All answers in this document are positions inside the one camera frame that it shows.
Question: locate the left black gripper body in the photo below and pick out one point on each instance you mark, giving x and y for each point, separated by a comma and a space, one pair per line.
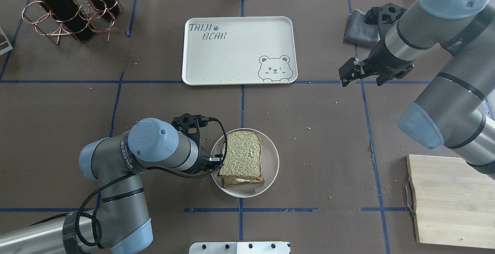
202, 162

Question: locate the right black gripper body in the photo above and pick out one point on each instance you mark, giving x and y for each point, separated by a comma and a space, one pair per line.
377, 63

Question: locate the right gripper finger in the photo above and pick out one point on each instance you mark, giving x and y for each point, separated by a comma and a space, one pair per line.
351, 70

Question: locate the bread slice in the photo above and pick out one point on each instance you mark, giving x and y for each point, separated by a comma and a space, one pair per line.
234, 182
242, 156

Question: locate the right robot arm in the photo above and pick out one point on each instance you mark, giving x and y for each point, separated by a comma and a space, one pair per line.
445, 113

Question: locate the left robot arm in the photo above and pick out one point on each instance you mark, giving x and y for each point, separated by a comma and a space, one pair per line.
115, 216

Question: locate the cream bear serving tray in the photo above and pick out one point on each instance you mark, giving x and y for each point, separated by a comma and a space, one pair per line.
239, 51

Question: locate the folded grey cloth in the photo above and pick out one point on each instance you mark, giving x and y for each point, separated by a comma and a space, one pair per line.
358, 32

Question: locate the bread slice under egg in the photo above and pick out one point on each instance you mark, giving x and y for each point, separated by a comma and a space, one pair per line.
234, 182

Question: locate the wooden cutting board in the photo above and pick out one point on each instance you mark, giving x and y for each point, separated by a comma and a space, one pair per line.
453, 204

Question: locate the dark green wine bottle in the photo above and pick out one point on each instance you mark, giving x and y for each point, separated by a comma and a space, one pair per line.
70, 16

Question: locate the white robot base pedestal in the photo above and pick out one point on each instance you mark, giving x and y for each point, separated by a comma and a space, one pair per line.
256, 247

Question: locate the copper wire bottle rack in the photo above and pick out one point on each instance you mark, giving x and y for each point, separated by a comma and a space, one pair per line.
40, 18

